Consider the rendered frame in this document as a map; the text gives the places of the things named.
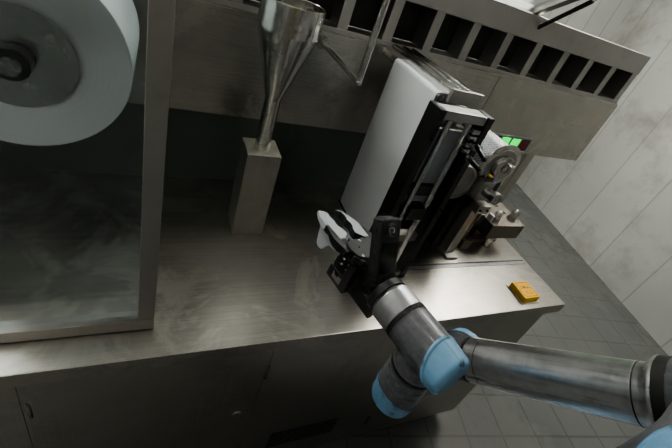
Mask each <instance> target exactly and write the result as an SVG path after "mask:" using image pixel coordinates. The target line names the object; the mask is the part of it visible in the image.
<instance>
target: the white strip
mask: <svg viewBox="0 0 672 448"><path fill-rule="evenodd" d="M382 54H383V55H384V56H385V57H386V58H388V59H389V60H390V61H391V62H392V63H393V66H392V68H391V71H390V74H389V76H388V79H387V81H386V84H385V87H384V89H383V92H382V94H381V97H380V99H379V102H378V105H377V107H376V110H375V112H374V115H373V118H372V120H371V123H370V125H369V128H368V130H367V133H366V136H365V138H364V141H363V143H362V146H361V149H360V151H359V154H358V156H357V159H356V161H355V164H354V167H353V169H352V172H351V174H350V177H349V180H348V182H347V185H346V187H345V190H344V192H343V195H342V198H341V200H338V201H339V203H340V205H341V207H342V209H343V211H344V212H345V214H347V215H349V216H350V217H352V218H353V219H355V220H356V221H357V222H358V223H360V224H362V225H363V226H364V227H365V228H366V229H367V230H370V228H371V226H372V224H373V219H374V218H375V217H376V215H377V213H378V211H379V209H380V207H381V205H382V202H383V200H384V198H385V196H386V194H387V192H388V189H389V187H390V185H391V183H392V181H393V179H394V177H395V174H396V172H397V170H398V168H399V166H400V164H401V161H402V159H403V157H404V155H405V153H406V151H407V149H408V146H409V144H410V142H411V140H412V138H413V136H414V133H415V131H416V129H417V127H418V125H419V123H420V121H421V118H422V116H423V114H424V112H425V110H426V108H427V105H428V103H429V101H430V100H432V101H434V99H436V100H437V101H439V102H442V101H443V100H444V98H445V96H444V94H442V93H445V92H443V91H442V90H441V89H439V88H438V87H437V86H436V85H434V84H433V83H432V82H431V81H429V80H428V79H427V78H426V77H424V76H423V75H422V74H421V73H419V72H418V71H417V70H416V69H414V68H413V67H412V66H411V65H409V64H408V63H407V62H405V61H404V60H403V59H399V58H398V57H396V56H395V55H394V54H393V53H391V52H390V51H389V50H388V49H386V48H384V49H383V50H382Z"/></svg>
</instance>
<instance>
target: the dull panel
mask: <svg viewBox="0 0 672 448"><path fill-rule="evenodd" d="M259 121H260V119H252V118H244V117H237V116H229V115H221V114H214V113H206V112H198V111H191V110H183V109H175V108H169V112H168V127H167V142H166V156H165V171H164V176H166V177H183V178H200V179H217V180H234V179H235V174H236V168H237V163H238V158H239V153H240V147H241V142H242V138H243V137H247V138H256V135H257V131H258V126H259ZM365 136H366V133H359V132H352V131H344V130H336V129H329V128H321V127H313V126H306V125H298V124H290V123H283V122H276V124H275V128H274V132H273V136H272V140H274V141H275V142H276V145H277V147H278V150H279V152H280V155H281V157H282V159H281V163H280V167H279V170H278V174H277V178H276V182H275V183H286V184H303V185H320V186H337V187H346V185H347V182H348V180H349V177H350V174H351V172H352V169H353V167H354V164H355V161H356V159H357V156H358V154H359V151H360V149H361V146H362V143H363V141H364V138H365Z"/></svg>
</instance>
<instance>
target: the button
mask: <svg viewBox="0 0 672 448"><path fill-rule="evenodd" d="M509 287H510V288H511V289H512V291H513V292H514V293H515V294H516V295H517V297H518V298H519V299H520V300H521V301H522V303H525V302H534V301H537V300H538V299H539V298H540V296H539V295H538V294H537V293H536V292H535V290H534V289H533V288H532V287H531V286H530V285H529V284H528V282H527V281H519V282H512V283H511V284H510V285H509Z"/></svg>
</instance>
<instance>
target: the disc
mask: <svg viewBox="0 0 672 448"><path fill-rule="evenodd" d="M506 150H511V151H514V152H515V153H516V154H517V162H516V165H515V167H516V168H517V166H518V165H519V162H520V159H521V151H520V149H519V148H518V147H517V146H515V145H506V146H502V147H500V148H498V149H496V150H495V151H493V152H492V153H491V154H490V155H489V156H488V157H487V162H485V163H484V162H483V163H482V165H481V168H482V170H481V172H479V178H485V176H484V170H485V168H486V166H487V164H488V162H489V161H490V160H491V159H492V158H493V157H494V156H495V155H497V154H499V153H500V152H503V151H506ZM516 168H515V169H516ZM514 171H515V170H514ZM514 171H512V172H511V173H510V174H509V175H508V176H506V177H505V178H502V179H500V180H498V181H494V182H496V184H497V183H499V182H501V181H503V180H505V179H506V178H508V177H509V176H510V175H511V174H512V173H513V172H514Z"/></svg>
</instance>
